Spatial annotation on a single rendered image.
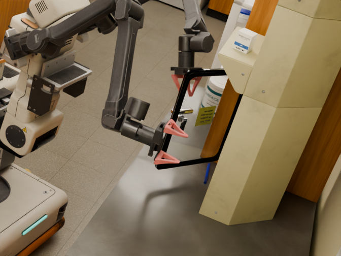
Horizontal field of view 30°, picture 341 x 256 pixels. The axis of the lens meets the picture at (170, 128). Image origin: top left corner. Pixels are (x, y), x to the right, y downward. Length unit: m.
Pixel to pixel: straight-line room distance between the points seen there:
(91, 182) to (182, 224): 1.77
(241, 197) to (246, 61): 0.47
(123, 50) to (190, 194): 0.58
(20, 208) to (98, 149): 1.21
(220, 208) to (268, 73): 0.51
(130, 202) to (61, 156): 1.89
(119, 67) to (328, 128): 0.81
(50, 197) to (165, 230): 1.20
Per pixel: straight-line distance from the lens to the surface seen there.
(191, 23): 2.24
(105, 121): 2.05
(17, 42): 2.40
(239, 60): 1.95
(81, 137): 4.24
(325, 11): 1.91
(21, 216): 3.04
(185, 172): 2.40
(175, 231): 2.10
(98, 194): 3.76
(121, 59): 2.09
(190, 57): 2.21
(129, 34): 2.10
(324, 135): 2.41
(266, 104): 1.98
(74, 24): 2.26
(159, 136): 1.97
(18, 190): 3.19
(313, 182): 2.50
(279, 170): 2.18
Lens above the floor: 2.19
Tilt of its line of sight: 28 degrees down
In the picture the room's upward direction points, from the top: 18 degrees clockwise
